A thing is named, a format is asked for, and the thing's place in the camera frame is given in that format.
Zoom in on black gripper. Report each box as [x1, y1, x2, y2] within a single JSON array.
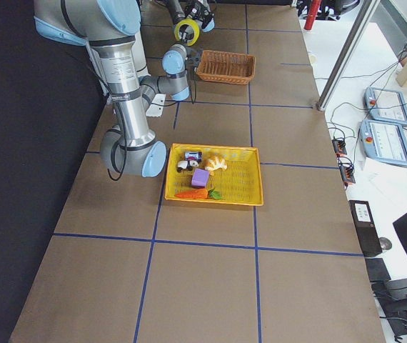
[[185, 0, 215, 32]]

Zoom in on yellow tape roll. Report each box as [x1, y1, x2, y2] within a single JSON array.
[[174, 19, 200, 46]]

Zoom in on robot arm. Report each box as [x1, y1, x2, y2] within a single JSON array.
[[34, 1, 193, 177], [164, 0, 215, 32]]

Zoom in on brown wicker basket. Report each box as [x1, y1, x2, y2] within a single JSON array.
[[196, 50, 256, 85]]

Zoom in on yellow plastic basket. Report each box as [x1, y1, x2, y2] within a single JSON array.
[[164, 143, 263, 206]]

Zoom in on red cylinder bottle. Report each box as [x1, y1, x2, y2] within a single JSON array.
[[304, 0, 321, 31]]

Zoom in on small drink can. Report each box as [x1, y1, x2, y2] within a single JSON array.
[[184, 151, 202, 163]]

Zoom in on toy croissant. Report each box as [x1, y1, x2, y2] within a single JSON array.
[[205, 156, 228, 174]]

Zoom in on toy panda figure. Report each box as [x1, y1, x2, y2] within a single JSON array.
[[176, 159, 200, 172]]

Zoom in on purple foam block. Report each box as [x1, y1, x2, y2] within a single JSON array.
[[191, 169, 210, 188]]

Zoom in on toy orange carrot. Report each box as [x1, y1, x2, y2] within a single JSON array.
[[175, 188, 222, 200]]

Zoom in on black backdrop panel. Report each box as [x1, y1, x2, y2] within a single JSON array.
[[0, 1, 104, 342]]

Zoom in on upper teach pendant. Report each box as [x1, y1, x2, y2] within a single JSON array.
[[364, 86, 407, 126]]

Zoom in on teach pendant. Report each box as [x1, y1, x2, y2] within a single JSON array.
[[364, 86, 407, 126], [359, 119, 407, 167]]

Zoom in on lower teach pendant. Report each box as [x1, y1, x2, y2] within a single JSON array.
[[359, 119, 407, 167]]

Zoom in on black mini computer box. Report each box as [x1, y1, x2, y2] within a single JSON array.
[[348, 200, 382, 257]]

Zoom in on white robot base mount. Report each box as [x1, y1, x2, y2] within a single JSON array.
[[146, 94, 166, 117]]

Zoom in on aluminium frame post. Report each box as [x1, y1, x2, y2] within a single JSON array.
[[316, 0, 381, 111]]

